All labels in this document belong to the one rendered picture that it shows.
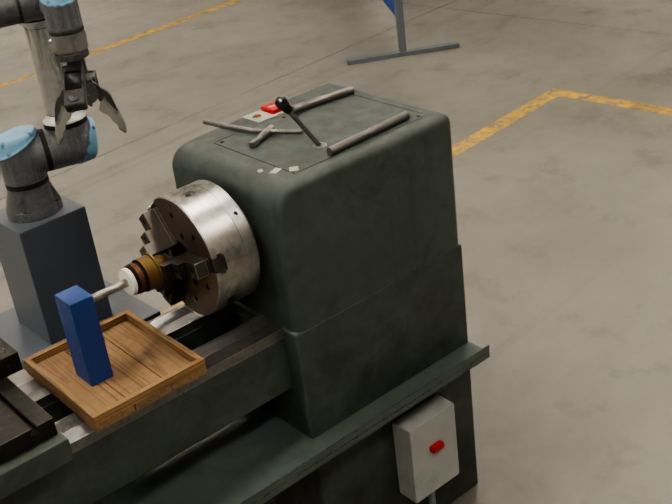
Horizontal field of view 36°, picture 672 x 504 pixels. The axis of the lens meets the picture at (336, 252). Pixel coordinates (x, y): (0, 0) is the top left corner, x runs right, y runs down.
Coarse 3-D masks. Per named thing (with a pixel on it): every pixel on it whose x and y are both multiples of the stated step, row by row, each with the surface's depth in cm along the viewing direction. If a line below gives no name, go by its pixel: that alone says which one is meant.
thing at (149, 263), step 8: (144, 256) 249; (152, 256) 248; (160, 256) 250; (128, 264) 247; (136, 264) 247; (144, 264) 246; (152, 264) 247; (136, 272) 245; (144, 272) 246; (152, 272) 246; (160, 272) 247; (136, 280) 245; (144, 280) 246; (152, 280) 247; (160, 280) 248; (144, 288) 247; (152, 288) 248
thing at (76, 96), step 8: (72, 64) 224; (80, 64) 224; (64, 72) 223; (72, 72) 223; (80, 72) 223; (64, 80) 222; (72, 80) 222; (80, 80) 222; (64, 88) 221; (72, 88) 221; (80, 88) 221; (64, 96) 220; (72, 96) 219; (80, 96) 220; (64, 104) 219; (72, 104) 219; (80, 104) 219
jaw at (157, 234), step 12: (144, 216) 253; (156, 216) 254; (144, 228) 256; (156, 228) 253; (168, 228) 255; (144, 240) 254; (156, 240) 252; (168, 240) 253; (144, 252) 251; (156, 252) 251
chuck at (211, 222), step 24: (168, 216) 252; (192, 216) 244; (216, 216) 246; (192, 240) 247; (216, 240) 244; (240, 240) 247; (240, 264) 248; (192, 288) 257; (216, 288) 247; (240, 288) 252
